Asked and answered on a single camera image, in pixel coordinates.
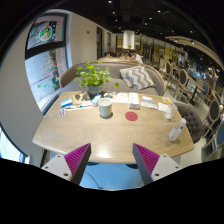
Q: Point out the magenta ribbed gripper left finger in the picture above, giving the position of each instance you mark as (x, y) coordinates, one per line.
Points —
(71, 166)

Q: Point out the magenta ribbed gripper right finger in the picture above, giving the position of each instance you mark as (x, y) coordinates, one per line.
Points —
(152, 166)

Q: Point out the clear plastic water bottle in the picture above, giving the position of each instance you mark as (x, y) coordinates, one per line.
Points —
(176, 130)

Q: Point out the round red coaster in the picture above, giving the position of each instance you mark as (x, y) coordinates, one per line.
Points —
(131, 116)

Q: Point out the clear glass with straw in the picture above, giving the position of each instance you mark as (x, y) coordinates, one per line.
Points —
(171, 109)

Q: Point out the white paper sheet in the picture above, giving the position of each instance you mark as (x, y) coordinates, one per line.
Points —
(162, 107)

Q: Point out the blue card box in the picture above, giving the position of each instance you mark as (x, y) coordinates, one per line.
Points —
(66, 102)

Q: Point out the light blue tissue pack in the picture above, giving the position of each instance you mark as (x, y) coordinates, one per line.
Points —
(96, 100)

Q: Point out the dark tufted grey chair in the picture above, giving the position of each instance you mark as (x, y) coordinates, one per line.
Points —
(193, 120)

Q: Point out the pale green ceramic cup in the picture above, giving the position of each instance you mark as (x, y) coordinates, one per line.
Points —
(105, 107)

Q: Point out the yellow sticker card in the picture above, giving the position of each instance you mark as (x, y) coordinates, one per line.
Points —
(166, 100)

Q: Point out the grey chevron cushion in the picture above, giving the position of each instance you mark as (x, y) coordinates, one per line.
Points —
(137, 77)

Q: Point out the green potted plant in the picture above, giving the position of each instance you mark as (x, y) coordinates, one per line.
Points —
(91, 75)

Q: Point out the grey curved sofa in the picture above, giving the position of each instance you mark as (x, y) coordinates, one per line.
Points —
(116, 84)

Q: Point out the wooden oval-back chair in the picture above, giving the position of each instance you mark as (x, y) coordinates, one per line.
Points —
(182, 83)

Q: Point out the person in white shirt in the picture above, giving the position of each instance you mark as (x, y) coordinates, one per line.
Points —
(136, 56)

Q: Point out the white pillar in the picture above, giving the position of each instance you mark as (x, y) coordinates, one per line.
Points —
(128, 39)

